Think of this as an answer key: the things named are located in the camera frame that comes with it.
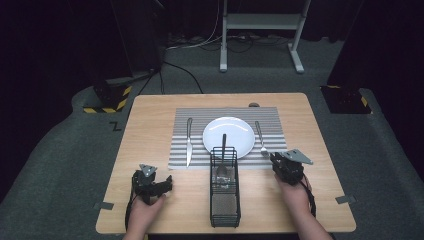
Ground black wire cutlery basket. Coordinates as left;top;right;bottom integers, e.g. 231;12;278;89
209;146;242;229

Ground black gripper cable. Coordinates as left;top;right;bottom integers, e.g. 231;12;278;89
299;179;317;218
124;194;138;232

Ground black floor cable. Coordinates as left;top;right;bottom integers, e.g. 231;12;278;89
162;60;205;95

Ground silver table knife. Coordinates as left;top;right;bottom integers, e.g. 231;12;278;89
185;117;195;168

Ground grey white striped placemat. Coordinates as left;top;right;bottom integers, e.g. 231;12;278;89
167;106;288;171

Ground black yellow striped stand base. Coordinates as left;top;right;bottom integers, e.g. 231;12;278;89
82;84;134;115

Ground silver fork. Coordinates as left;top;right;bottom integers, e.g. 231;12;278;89
254;120;271;159

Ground person's right hand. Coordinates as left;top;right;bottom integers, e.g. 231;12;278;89
275;174;313;218

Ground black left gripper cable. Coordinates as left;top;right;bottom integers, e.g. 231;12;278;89
124;194;138;232

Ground white floor cable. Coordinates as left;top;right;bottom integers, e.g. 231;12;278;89
165;0;224;52

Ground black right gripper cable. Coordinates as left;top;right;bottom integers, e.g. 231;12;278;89
299;179;317;218

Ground white metal stand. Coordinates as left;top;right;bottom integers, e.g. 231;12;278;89
218;0;313;75

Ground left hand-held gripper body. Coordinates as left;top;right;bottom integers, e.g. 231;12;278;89
131;163;160;205

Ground white round plate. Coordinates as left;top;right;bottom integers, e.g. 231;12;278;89
202;116;256;160

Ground black stand base yellow corners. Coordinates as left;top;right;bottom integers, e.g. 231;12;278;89
320;84;373;115

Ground black stand column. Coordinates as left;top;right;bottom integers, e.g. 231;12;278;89
109;0;163;78

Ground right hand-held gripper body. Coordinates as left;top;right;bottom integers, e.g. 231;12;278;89
272;148;315;187

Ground grey tape piece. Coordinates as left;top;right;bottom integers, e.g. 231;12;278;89
335;194;357;205
93;201;115;211

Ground dark handled spoon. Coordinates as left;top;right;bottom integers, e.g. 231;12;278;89
217;133;229;177

